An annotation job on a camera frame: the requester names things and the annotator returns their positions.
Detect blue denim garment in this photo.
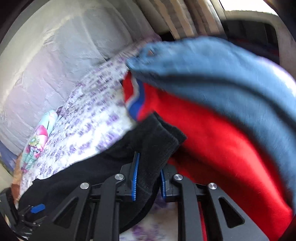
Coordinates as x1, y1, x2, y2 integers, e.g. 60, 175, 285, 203
126, 37, 295, 202

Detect black pants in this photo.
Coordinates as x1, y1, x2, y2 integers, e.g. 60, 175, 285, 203
18, 113, 187, 232

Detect colourful folded blanket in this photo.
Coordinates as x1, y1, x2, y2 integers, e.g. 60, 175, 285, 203
20, 110, 58, 173

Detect white pillow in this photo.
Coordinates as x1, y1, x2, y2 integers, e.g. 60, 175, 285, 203
1, 1, 154, 155

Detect red blue white garment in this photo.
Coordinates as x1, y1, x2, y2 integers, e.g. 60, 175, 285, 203
122, 73, 292, 240

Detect beige brick pattern curtain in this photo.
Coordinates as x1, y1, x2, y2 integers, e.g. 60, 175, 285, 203
136, 0, 225, 40

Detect purple floral bedsheet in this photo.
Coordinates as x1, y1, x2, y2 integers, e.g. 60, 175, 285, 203
21, 36, 176, 240

